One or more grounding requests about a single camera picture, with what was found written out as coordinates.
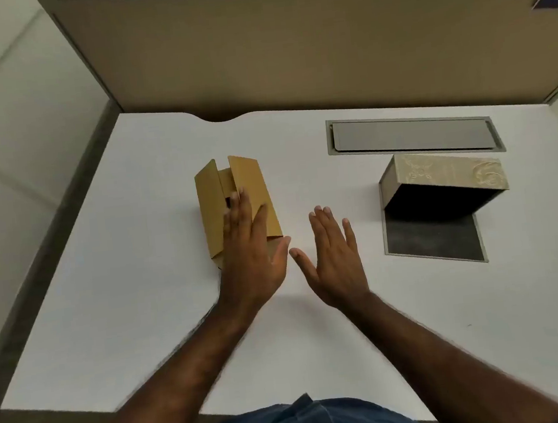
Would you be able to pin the person's right hand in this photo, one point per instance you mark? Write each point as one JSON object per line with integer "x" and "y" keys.
{"x": 337, "y": 272}

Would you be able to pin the person's left hand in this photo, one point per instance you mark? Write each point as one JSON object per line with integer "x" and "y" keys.
{"x": 247, "y": 267}

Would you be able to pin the person's right thumb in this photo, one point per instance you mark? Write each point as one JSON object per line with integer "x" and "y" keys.
{"x": 303, "y": 264}

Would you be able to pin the person's left thumb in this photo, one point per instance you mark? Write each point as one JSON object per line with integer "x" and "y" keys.
{"x": 282, "y": 254}

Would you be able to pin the person's right forearm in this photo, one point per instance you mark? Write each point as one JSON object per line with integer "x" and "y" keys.
{"x": 449, "y": 365}

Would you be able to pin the person's left forearm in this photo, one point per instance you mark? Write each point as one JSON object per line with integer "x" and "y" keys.
{"x": 178, "y": 383}

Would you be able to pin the brown cardboard box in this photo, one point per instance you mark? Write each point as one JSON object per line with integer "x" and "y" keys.
{"x": 211, "y": 201}

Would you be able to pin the beige patterned gift box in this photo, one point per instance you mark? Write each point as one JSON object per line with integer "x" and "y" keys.
{"x": 449, "y": 173}

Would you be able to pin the beige desk partition panel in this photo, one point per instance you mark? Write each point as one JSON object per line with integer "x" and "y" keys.
{"x": 291, "y": 43}

